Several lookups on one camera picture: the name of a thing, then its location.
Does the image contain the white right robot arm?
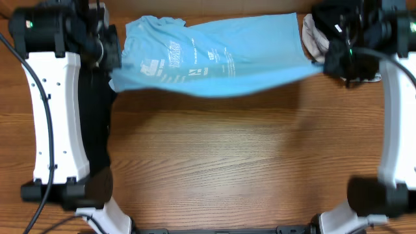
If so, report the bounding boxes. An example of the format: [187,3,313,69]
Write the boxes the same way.
[302,1,415,233]

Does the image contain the black garment on pile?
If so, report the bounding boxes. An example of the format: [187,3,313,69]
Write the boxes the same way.
[311,0,363,42]

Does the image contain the beige button shirt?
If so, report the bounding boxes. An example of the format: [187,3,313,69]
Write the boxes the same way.
[302,10,350,64]

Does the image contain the black garment on left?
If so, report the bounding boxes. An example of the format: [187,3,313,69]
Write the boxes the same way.
[78,66,116,176]

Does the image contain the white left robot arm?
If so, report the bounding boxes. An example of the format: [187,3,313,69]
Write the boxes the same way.
[6,0,136,234]

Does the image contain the light blue t-shirt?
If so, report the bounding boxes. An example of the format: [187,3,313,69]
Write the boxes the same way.
[109,13,322,98]

